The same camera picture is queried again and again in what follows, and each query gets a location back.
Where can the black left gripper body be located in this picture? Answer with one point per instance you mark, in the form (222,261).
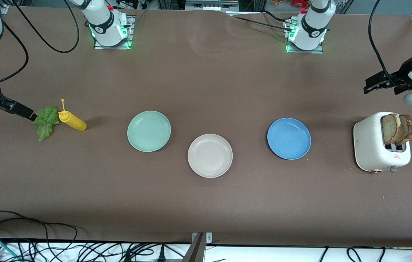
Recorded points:
(404,71)

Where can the green lettuce leaf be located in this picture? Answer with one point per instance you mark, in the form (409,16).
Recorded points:
(47,118)

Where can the brown bread slice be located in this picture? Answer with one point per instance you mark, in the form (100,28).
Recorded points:
(389,129)
(408,129)

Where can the yellow mustard squeeze bottle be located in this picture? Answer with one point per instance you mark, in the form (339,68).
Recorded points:
(73,122)

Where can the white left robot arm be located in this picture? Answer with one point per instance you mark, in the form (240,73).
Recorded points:
(313,25)

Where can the blue plate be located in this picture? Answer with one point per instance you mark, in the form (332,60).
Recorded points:
(289,138)

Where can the light green plate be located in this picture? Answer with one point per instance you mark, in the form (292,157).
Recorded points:
(149,131)

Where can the beige plate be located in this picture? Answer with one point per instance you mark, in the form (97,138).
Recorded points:
(210,155)

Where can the white toaster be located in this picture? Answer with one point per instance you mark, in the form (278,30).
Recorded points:
(369,145)

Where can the red snack packaging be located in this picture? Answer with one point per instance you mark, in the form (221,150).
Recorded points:
(293,3)

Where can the grey metal box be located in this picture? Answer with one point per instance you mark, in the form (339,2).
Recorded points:
(211,4)

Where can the brown table cover sheet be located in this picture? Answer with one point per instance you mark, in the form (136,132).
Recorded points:
(227,203)

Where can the black power plug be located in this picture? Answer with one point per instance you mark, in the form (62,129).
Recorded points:
(161,254)

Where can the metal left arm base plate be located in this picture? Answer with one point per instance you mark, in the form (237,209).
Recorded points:
(306,51)

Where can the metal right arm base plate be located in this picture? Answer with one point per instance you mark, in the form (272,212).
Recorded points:
(113,46)

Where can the grey metal bracket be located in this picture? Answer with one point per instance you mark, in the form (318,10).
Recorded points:
(196,251)

